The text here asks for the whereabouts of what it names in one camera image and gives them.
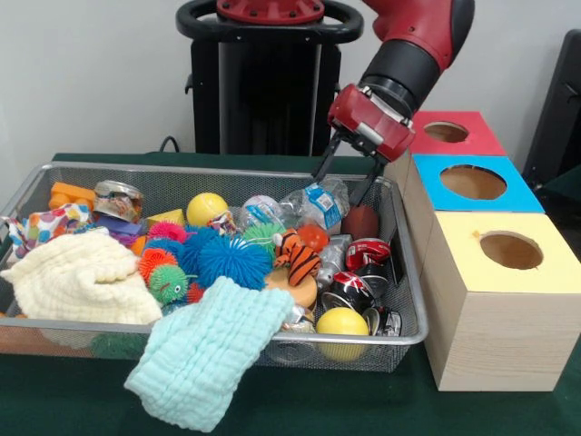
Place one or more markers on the blue spiky ball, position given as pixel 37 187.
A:
pixel 191 250
pixel 234 262

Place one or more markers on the yellow ball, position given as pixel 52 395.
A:
pixel 207 209
pixel 343 324

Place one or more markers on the orange foam disc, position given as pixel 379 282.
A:
pixel 304 291

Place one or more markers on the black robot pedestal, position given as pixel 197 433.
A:
pixel 263 100

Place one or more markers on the dark green table cloth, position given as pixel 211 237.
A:
pixel 363 400

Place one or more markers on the orange striped tiger plush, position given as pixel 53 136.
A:
pixel 298 257

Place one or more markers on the wooden box with three holes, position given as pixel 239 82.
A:
pixel 490 318

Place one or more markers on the colourful patterned cloth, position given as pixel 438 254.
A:
pixel 50 222

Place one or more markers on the clear mesh bin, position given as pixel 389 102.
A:
pixel 408 350

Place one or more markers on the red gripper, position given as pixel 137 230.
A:
pixel 370 123

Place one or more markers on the red soda can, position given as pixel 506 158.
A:
pixel 368 254

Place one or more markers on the mint green cloth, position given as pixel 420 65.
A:
pixel 209 354

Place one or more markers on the brown toy football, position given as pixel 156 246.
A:
pixel 360 222

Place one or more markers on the cream knitted cloth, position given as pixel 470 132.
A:
pixel 77 277

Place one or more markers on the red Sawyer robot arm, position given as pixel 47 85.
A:
pixel 408 36

